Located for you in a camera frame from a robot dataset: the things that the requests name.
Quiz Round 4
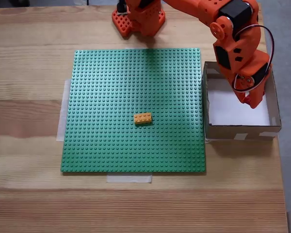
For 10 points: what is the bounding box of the cardboard box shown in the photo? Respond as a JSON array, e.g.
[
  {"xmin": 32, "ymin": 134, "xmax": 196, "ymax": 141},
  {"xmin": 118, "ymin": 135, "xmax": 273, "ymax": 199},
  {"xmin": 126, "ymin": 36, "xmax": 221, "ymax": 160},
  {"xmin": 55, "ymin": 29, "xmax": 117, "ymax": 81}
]
[{"xmin": 201, "ymin": 61, "xmax": 282, "ymax": 141}]

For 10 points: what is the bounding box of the yellow lego block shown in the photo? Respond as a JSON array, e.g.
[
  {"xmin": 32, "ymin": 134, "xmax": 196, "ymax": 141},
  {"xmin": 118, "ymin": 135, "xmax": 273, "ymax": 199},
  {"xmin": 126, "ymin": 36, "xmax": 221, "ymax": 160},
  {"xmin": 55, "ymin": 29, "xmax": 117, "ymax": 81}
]
[{"xmin": 133, "ymin": 112, "xmax": 153, "ymax": 126}]

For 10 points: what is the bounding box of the green lego baseplate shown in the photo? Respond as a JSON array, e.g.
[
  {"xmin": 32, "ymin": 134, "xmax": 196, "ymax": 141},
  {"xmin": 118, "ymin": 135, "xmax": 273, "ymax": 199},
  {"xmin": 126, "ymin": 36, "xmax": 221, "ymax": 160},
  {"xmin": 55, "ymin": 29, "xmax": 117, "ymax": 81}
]
[{"xmin": 60, "ymin": 48, "xmax": 207, "ymax": 173}]

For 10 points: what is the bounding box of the black table clamp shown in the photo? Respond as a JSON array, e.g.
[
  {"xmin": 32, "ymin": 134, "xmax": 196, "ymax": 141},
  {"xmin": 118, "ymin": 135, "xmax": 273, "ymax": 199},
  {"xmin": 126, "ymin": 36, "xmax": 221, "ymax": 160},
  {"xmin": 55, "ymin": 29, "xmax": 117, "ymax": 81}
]
[{"xmin": 115, "ymin": 0, "xmax": 128, "ymax": 15}]

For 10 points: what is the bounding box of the wide masking tape strip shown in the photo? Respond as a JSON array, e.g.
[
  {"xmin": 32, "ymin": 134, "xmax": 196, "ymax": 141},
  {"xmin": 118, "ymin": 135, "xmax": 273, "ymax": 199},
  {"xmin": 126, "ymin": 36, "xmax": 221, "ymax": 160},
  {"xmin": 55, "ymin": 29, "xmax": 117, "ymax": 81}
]
[{"xmin": 56, "ymin": 79, "xmax": 72, "ymax": 142}]

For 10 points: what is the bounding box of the gripper servo cable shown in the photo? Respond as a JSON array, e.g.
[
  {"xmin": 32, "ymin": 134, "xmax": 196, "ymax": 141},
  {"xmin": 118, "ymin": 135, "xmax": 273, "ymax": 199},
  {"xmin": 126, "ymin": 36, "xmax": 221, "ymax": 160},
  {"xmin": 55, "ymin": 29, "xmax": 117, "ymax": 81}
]
[{"xmin": 232, "ymin": 24, "xmax": 275, "ymax": 93}]

